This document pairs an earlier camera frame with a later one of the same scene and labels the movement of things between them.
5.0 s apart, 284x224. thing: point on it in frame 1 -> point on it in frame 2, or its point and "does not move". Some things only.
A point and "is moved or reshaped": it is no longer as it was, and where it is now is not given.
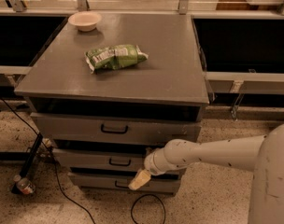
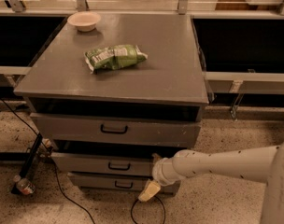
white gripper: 150,165 -> 159,173
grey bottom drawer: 120,182 does not move
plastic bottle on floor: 24,185 does not move
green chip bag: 116,57 does not move
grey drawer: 100,159 is moved or reshaped
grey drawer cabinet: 103,124 does not move
